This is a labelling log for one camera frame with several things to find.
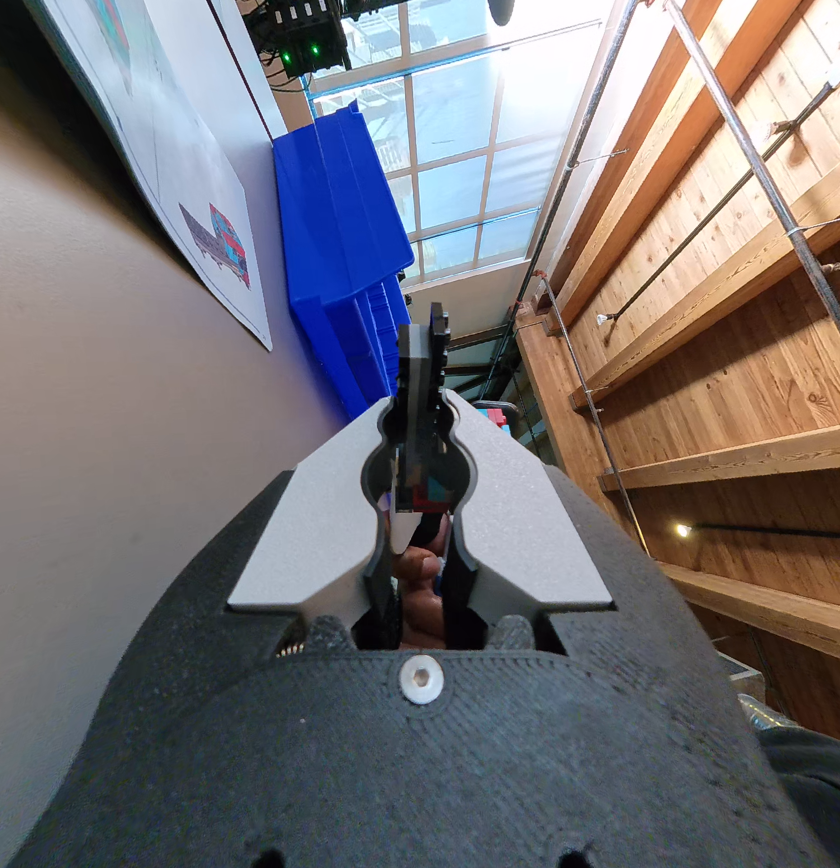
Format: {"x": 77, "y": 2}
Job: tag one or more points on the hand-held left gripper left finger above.
{"x": 311, "y": 536}

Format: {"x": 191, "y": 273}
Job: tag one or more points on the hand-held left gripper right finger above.
{"x": 528, "y": 536}

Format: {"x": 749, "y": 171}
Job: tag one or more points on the steel ceiling pipe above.
{"x": 754, "y": 156}

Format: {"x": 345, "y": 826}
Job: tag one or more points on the large grid window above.
{"x": 460, "y": 122}

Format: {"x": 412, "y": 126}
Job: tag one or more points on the toy brick truck model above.
{"x": 420, "y": 380}

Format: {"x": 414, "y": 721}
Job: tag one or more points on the black electronic device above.
{"x": 304, "y": 34}

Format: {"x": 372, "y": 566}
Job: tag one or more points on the thin steel pipe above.
{"x": 592, "y": 407}

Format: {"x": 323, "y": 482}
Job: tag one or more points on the brick instruction booklet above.
{"x": 176, "y": 149}

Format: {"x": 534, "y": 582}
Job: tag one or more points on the person's dark jacket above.
{"x": 813, "y": 780}

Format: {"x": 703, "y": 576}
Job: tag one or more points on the dark blue storage bin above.
{"x": 338, "y": 224}

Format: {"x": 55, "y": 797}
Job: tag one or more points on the person's left hand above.
{"x": 420, "y": 597}

